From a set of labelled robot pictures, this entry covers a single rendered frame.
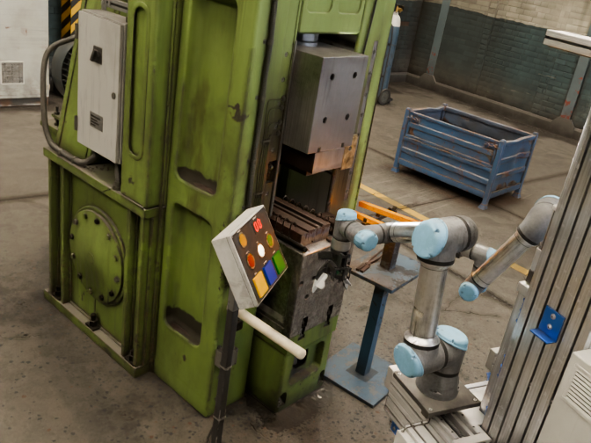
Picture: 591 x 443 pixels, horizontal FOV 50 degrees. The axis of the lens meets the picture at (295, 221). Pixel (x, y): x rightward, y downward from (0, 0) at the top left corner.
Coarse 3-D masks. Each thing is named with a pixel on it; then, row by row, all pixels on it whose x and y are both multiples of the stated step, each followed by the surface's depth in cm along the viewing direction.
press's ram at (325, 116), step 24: (312, 48) 263; (336, 48) 273; (312, 72) 252; (336, 72) 257; (360, 72) 268; (312, 96) 255; (336, 96) 262; (360, 96) 275; (288, 120) 266; (312, 120) 258; (336, 120) 269; (288, 144) 269; (312, 144) 263; (336, 144) 276
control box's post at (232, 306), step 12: (228, 300) 251; (228, 312) 253; (228, 324) 254; (228, 336) 256; (228, 348) 258; (228, 360) 261; (228, 372) 264; (228, 384) 268; (216, 396) 270; (216, 408) 272; (216, 420) 274; (216, 432) 276
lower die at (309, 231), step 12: (288, 204) 309; (288, 216) 296; (312, 216) 300; (276, 228) 292; (288, 228) 287; (300, 228) 288; (312, 228) 289; (324, 228) 294; (300, 240) 284; (312, 240) 291
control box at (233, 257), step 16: (256, 208) 248; (240, 224) 231; (224, 240) 222; (256, 240) 238; (224, 256) 224; (240, 256) 224; (256, 256) 235; (272, 256) 246; (224, 272) 227; (240, 272) 225; (256, 272) 232; (240, 288) 227; (240, 304) 229; (256, 304) 227
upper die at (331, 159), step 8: (288, 152) 277; (296, 152) 274; (320, 152) 269; (328, 152) 274; (336, 152) 278; (288, 160) 278; (296, 160) 275; (304, 160) 272; (312, 160) 269; (320, 160) 272; (328, 160) 276; (336, 160) 280; (304, 168) 273; (312, 168) 270; (320, 168) 274; (328, 168) 278
